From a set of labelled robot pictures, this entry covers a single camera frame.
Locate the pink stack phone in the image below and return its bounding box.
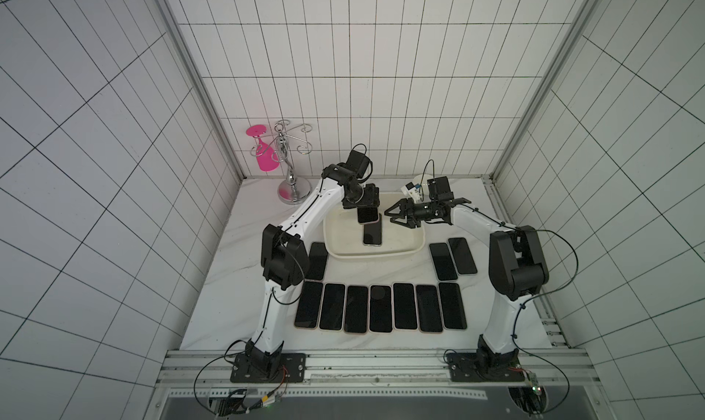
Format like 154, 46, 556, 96
357, 207, 380, 225

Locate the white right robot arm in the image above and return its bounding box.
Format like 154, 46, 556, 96
384, 198, 549, 381

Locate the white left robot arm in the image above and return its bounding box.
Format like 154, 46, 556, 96
244, 157, 379, 379

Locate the white plastic storage box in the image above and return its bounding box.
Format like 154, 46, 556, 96
323, 192, 426, 260

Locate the chrome glass holder stand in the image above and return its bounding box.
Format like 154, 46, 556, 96
264, 119, 312, 205

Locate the pink plastic wine glass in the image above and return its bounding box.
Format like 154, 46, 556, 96
246, 124, 279, 173

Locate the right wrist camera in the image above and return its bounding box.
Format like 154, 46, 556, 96
401, 174, 455, 203

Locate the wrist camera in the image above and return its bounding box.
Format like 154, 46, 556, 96
401, 174, 455, 203
344, 150, 372, 181

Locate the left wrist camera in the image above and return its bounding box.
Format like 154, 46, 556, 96
344, 150, 372, 181

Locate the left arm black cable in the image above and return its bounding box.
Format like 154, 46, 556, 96
192, 142, 376, 418

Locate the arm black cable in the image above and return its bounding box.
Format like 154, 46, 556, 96
419, 158, 580, 416
192, 142, 376, 418

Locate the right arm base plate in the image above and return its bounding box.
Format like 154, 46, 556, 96
444, 350, 526, 383

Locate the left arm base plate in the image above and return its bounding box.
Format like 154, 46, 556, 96
229, 353, 308, 383

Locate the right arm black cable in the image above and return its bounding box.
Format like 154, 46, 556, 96
419, 158, 580, 416

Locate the aluminium mounting rail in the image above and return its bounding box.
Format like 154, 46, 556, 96
156, 350, 600, 403

